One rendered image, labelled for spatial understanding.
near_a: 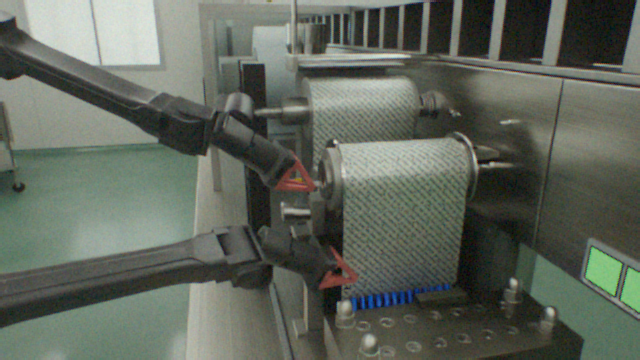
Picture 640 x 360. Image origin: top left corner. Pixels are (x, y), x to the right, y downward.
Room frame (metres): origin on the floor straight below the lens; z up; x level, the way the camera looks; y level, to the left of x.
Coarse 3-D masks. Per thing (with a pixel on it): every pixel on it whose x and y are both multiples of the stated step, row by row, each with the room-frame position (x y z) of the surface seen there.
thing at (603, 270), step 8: (592, 248) 0.58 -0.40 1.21; (592, 256) 0.58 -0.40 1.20; (600, 256) 0.57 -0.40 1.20; (608, 256) 0.55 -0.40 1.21; (592, 264) 0.58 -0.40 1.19; (600, 264) 0.56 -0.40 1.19; (608, 264) 0.55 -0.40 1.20; (616, 264) 0.54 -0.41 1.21; (592, 272) 0.57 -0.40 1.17; (600, 272) 0.56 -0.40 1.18; (608, 272) 0.55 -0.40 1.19; (616, 272) 0.54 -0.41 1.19; (592, 280) 0.57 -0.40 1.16; (600, 280) 0.56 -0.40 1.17; (608, 280) 0.55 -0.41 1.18; (616, 280) 0.54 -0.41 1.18; (608, 288) 0.54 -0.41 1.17
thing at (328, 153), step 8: (328, 152) 0.76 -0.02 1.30; (464, 152) 0.80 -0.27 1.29; (336, 160) 0.74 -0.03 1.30; (336, 168) 0.73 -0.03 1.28; (336, 176) 0.72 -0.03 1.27; (336, 184) 0.72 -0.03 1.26; (336, 192) 0.72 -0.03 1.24; (328, 200) 0.76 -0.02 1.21; (336, 200) 0.72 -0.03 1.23; (328, 208) 0.77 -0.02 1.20; (336, 208) 0.74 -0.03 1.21
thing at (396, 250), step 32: (352, 224) 0.72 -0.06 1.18; (384, 224) 0.73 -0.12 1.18; (416, 224) 0.75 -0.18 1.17; (448, 224) 0.76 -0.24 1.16; (352, 256) 0.72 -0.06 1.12; (384, 256) 0.73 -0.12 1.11; (416, 256) 0.75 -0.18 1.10; (448, 256) 0.76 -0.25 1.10; (352, 288) 0.72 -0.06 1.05; (384, 288) 0.73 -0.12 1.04; (416, 288) 0.75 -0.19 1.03
